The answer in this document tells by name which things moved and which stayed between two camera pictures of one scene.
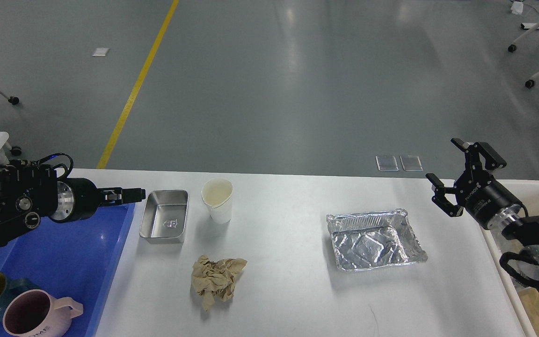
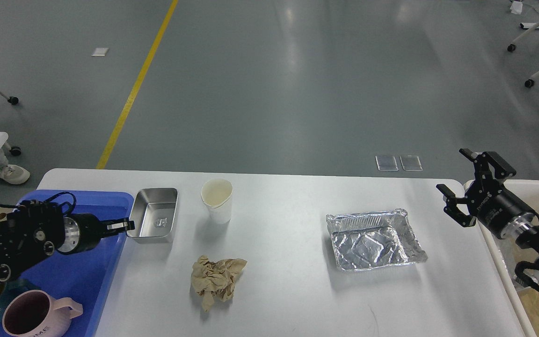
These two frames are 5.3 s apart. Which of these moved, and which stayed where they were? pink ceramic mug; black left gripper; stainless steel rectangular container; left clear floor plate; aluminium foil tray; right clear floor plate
Moved: black left gripper; stainless steel rectangular container
Stayed: right clear floor plate; aluminium foil tray; pink ceramic mug; left clear floor plate
